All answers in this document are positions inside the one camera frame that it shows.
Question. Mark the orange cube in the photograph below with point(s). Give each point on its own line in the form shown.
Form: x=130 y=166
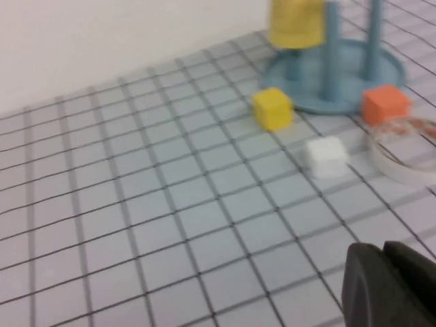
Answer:
x=385 y=105

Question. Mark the yellow plastic cup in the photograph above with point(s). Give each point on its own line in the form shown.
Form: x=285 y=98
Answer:
x=294 y=24

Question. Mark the yellow cube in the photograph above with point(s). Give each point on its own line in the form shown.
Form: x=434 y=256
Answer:
x=272 y=109

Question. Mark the white cube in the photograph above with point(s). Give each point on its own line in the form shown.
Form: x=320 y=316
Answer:
x=325 y=156

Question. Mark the white tape roll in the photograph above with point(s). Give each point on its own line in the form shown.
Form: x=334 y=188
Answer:
x=391 y=167

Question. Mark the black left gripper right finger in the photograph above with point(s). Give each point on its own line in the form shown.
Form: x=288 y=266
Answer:
x=419 y=279

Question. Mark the white grid-patterned tablecloth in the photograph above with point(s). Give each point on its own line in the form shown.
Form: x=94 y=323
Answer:
x=136 y=170

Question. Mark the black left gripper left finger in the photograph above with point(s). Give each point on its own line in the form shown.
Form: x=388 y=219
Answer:
x=371 y=289

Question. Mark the blue cup stand white caps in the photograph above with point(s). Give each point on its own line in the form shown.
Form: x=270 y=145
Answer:
x=340 y=85

